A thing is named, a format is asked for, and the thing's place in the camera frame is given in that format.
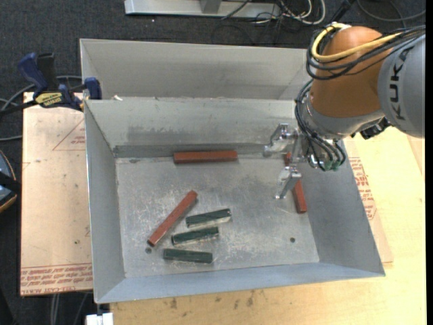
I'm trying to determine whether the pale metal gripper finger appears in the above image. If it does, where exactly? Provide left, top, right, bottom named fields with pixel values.
left=263, top=123, right=298, bottom=158
left=275, top=167, right=302, bottom=200

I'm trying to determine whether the red-brown flat block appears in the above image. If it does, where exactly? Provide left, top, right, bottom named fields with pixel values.
left=173, top=150, right=239, bottom=165
left=147, top=190, right=199, bottom=248
left=283, top=152, right=309, bottom=215

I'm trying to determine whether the grey metal bin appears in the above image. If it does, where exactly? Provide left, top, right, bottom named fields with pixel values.
left=79, top=38, right=386, bottom=305

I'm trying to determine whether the dark green flat block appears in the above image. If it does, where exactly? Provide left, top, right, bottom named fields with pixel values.
left=170, top=226, right=221, bottom=247
left=162, top=248, right=214, bottom=265
left=185, top=208, right=233, bottom=229

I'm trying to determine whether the brown cardboard board, red print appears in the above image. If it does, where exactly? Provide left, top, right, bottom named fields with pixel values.
left=20, top=91, right=395, bottom=297

